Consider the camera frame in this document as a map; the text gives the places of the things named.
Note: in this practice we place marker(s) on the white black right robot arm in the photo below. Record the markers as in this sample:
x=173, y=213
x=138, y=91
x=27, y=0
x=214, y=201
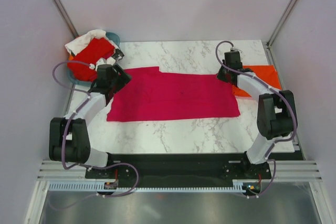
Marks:
x=276, y=114

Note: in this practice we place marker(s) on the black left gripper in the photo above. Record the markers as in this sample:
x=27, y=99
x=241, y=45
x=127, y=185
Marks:
x=124, y=78

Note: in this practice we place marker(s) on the magenta t shirt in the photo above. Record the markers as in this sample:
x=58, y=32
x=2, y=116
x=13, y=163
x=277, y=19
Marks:
x=152, y=95

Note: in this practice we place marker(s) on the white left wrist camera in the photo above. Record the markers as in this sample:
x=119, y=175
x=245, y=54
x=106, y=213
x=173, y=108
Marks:
x=96, y=65

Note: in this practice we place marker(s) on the white black t shirt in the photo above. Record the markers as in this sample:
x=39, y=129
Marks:
x=80, y=43

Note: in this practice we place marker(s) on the left aluminium corner post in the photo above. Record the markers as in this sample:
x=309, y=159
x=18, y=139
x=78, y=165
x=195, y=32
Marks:
x=66, y=18

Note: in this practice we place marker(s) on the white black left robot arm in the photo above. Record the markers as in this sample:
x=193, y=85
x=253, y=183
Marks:
x=69, y=140

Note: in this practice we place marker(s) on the red t shirt in basket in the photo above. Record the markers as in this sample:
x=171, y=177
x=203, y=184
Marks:
x=96, y=49

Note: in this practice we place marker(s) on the white slotted cable duct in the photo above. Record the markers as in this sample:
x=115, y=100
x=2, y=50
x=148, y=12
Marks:
x=107, y=187

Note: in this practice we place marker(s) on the right aluminium corner post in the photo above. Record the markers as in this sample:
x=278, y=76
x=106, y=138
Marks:
x=288, y=10

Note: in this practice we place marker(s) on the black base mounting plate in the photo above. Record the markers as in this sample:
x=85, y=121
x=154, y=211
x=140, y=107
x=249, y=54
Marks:
x=173, y=170

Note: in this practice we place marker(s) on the aluminium frame rail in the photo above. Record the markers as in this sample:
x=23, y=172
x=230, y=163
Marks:
x=286, y=171

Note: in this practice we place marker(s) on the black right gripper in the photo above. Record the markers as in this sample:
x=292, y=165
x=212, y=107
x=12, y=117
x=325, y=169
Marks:
x=220, y=76

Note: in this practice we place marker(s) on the teal laundry basket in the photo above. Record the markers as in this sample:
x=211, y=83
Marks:
x=86, y=52

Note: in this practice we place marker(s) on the folded orange t shirt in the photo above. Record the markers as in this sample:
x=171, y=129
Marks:
x=266, y=73

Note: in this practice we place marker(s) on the aluminium corner post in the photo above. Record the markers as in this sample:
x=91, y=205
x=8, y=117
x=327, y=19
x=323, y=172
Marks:
x=288, y=10
x=66, y=18

